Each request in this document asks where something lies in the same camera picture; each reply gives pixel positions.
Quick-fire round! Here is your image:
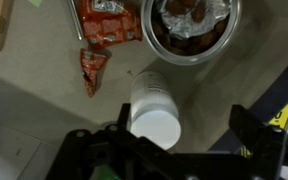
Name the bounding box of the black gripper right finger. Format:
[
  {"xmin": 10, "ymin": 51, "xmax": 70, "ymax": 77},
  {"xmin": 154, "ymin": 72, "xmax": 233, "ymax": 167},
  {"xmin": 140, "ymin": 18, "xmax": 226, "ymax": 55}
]
[{"xmin": 229, "ymin": 104, "xmax": 285, "ymax": 180}]

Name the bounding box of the orange snack packet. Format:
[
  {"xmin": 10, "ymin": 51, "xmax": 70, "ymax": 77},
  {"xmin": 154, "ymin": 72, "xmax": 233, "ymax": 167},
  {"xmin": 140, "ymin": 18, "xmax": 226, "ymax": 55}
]
[{"xmin": 75, "ymin": 0, "xmax": 143, "ymax": 49}]

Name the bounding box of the thin silver rod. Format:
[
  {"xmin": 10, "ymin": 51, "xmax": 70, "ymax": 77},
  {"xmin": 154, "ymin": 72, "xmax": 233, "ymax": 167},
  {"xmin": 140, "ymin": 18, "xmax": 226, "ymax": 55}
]
[{"xmin": 67, "ymin": 0, "xmax": 84, "ymax": 41}]

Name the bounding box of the open metal tin of nuts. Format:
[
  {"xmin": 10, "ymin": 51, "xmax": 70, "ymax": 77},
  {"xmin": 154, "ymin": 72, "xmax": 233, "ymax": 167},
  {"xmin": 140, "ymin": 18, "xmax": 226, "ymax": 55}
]
[{"xmin": 140, "ymin": 0, "xmax": 243, "ymax": 66}]

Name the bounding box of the torn orange packet piece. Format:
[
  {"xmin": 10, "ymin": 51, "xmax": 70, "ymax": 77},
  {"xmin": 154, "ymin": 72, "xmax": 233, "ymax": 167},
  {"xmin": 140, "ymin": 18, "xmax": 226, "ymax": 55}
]
[{"xmin": 79, "ymin": 48, "xmax": 110, "ymax": 99}]

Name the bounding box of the white plastic bottle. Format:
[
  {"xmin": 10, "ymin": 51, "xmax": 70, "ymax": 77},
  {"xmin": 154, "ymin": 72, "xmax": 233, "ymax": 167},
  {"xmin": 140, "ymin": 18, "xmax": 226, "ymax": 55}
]
[{"xmin": 129, "ymin": 70, "xmax": 182, "ymax": 151}]

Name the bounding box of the green bottle with red cap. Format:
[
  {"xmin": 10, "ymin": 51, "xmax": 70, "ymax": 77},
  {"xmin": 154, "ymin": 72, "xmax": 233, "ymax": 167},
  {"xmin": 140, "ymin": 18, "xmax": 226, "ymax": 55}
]
[{"xmin": 92, "ymin": 164, "xmax": 122, "ymax": 180}]

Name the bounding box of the green paper scrap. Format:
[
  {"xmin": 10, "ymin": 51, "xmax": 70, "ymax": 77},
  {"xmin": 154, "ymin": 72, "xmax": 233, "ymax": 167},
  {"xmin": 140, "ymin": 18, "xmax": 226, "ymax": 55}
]
[{"xmin": 25, "ymin": 0, "xmax": 43, "ymax": 8}]

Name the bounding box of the yellow black printed card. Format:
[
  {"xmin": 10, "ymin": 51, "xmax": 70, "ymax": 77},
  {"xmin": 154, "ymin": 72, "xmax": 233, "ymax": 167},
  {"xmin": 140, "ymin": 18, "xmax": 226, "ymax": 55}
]
[{"xmin": 238, "ymin": 103, "xmax": 288, "ymax": 158}]

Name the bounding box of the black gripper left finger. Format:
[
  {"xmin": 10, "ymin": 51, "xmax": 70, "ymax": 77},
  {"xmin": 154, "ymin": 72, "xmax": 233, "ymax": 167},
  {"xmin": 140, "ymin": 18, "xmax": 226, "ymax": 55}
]
[{"xmin": 105, "ymin": 103, "xmax": 198, "ymax": 180}]

